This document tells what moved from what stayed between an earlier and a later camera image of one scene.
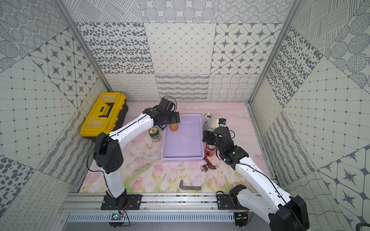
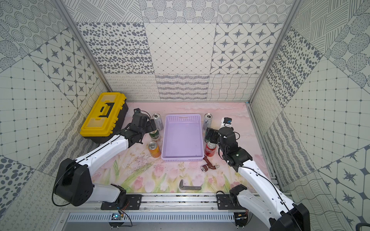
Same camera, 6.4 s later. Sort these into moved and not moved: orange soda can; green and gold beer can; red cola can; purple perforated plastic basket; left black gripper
Moved: orange soda can; left black gripper
Not moved: green and gold beer can; red cola can; purple perforated plastic basket
